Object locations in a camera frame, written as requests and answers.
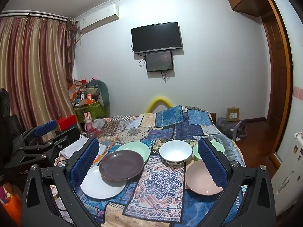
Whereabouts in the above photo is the white spotted bowl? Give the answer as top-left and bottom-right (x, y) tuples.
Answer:
(159, 140), (193, 168)

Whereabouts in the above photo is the black wall television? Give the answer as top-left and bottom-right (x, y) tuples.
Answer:
(131, 21), (183, 54)

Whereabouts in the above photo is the white curtain rail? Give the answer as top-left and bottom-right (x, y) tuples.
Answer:
(0, 10), (70, 22)

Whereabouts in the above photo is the patchwork blanket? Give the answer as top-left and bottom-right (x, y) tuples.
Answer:
(53, 105), (248, 227)

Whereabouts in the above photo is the pink rabbit toy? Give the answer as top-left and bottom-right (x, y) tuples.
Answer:
(84, 112), (95, 133)

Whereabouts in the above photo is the wooden door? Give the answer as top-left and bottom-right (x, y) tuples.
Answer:
(262, 12), (284, 152)

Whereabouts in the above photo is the green bowl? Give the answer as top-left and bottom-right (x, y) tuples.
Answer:
(192, 141), (225, 162)

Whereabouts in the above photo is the red box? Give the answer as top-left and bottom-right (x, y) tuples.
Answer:
(57, 114), (77, 131)

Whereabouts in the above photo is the wooden wardrobe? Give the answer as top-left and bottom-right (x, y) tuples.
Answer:
(266, 0), (303, 215)

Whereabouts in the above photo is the white plate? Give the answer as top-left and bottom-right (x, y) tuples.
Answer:
(80, 166), (127, 199)

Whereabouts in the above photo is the pink bowl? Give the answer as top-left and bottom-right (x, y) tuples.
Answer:
(185, 159), (224, 195)

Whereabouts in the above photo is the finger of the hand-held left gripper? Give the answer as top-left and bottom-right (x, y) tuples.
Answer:
(5, 127), (81, 169)
(12, 120), (58, 150)

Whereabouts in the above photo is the green plate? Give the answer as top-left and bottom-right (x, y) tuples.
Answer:
(116, 142), (151, 163)

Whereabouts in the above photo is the grey bag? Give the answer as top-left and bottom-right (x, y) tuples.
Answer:
(216, 117), (248, 141)

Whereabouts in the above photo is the white cutout panel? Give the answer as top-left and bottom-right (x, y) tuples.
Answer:
(276, 131), (303, 194)

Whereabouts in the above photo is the dark purple plate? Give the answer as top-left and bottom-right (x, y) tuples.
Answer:
(99, 151), (145, 181)

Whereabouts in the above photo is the striped brown curtain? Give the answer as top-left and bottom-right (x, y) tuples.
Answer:
(0, 11), (80, 147)

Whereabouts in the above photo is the small black monitor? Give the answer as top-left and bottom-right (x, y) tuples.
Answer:
(144, 50), (174, 73)

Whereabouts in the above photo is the white air conditioner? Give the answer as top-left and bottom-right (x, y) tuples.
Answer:
(76, 3), (120, 34)

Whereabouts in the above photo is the person's left forearm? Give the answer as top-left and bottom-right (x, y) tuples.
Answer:
(0, 187), (22, 227)

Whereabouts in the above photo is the yellow foam tube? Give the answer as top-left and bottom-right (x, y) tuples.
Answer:
(145, 96), (172, 114)

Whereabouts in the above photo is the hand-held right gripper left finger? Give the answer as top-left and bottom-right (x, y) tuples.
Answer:
(22, 138), (101, 227)

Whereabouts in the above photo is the white folded cloth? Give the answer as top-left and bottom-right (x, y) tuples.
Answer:
(59, 136), (107, 160)

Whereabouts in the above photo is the cardboard box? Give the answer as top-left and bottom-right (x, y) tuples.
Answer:
(226, 107), (240, 122)

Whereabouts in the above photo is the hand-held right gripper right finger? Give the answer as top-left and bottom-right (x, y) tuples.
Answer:
(198, 137), (276, 227)

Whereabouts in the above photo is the pile of assorted boxes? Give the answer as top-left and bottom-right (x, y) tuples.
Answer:
(68, 78), (102, 107)

